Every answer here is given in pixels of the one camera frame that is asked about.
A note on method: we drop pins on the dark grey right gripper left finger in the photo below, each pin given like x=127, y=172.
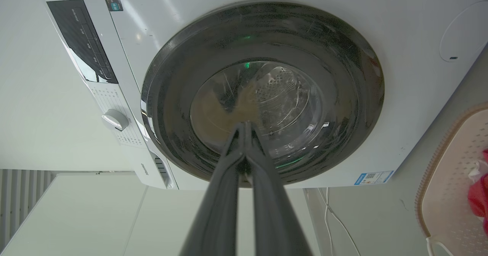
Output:
x=217, y=210

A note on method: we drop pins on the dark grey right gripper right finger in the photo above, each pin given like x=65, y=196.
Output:
x=274, y=214

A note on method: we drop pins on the beige perforated laundry basket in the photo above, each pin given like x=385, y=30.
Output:
x=446, y=195

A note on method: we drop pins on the silver washer control dial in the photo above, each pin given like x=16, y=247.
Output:
x=115, y=119

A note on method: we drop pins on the round dark glass washer door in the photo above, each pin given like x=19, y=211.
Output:
x=343, y=77

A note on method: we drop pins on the white front-loading washing machine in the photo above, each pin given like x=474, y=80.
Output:
x=400, y=77

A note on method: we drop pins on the white ribbed radiator panel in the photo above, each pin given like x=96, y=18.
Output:
x=19, y=199

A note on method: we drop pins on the red garment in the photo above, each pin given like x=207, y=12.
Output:
x=479, y=199

